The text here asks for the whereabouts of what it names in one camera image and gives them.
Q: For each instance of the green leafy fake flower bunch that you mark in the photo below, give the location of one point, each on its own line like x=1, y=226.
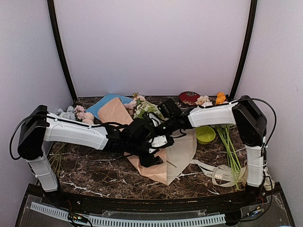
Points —
x=145, y=108

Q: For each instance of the lime green bowl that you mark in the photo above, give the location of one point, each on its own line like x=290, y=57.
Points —
x=205, y=135

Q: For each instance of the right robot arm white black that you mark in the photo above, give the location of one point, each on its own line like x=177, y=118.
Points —
x=244, y=113

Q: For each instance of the black frame post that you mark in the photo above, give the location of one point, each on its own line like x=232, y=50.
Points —
x=60, y=50
x=245, y=48

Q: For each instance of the white printed ribbon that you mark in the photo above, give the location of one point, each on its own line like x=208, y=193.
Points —
x=222, y=175

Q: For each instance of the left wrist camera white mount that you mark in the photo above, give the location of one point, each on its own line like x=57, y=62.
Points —
x=161, y=141

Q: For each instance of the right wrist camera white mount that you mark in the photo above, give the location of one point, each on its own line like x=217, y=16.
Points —
x=168, y=109

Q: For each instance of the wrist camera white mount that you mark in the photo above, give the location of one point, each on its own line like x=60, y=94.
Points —
x=168, y=109
x=161, y=141

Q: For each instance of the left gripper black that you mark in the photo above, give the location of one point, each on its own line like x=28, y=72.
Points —
x=151, y=160

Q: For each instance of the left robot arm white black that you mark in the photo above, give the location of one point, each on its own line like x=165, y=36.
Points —
x=43, y=126

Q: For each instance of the pink rose fake flower stem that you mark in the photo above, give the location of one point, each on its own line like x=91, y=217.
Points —
x=131, y=106

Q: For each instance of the right pile of fake flowers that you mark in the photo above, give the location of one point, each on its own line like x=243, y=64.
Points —
x=233, y=162

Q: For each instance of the white slotted cable duct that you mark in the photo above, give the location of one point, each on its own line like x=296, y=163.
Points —
x=127, y=219

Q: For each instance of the left pile of fake flowers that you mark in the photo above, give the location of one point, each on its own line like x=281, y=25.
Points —
x=77, y=113

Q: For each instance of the right black frame post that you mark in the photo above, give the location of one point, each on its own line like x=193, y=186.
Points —
x=245, y=48

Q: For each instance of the red round embroidered cushion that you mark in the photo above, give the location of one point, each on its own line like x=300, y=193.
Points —
x=188, y=98

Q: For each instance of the left black frame post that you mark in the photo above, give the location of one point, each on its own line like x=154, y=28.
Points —
x=60, y=50

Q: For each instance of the pile of fake flowers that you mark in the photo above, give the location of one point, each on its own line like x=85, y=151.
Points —
x=233, y=162
x=77, y=113

